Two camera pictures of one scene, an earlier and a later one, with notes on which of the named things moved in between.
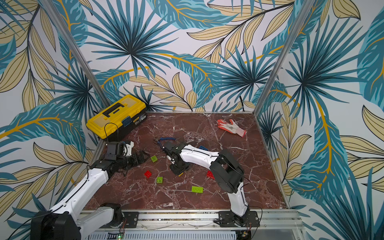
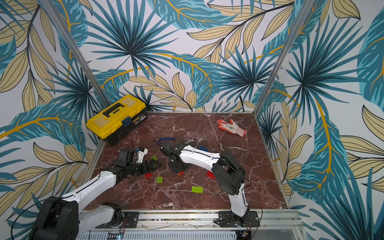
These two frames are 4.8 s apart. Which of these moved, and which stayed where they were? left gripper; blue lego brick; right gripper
Moved: left gripper
Stayed: right gripper; blue lego brick
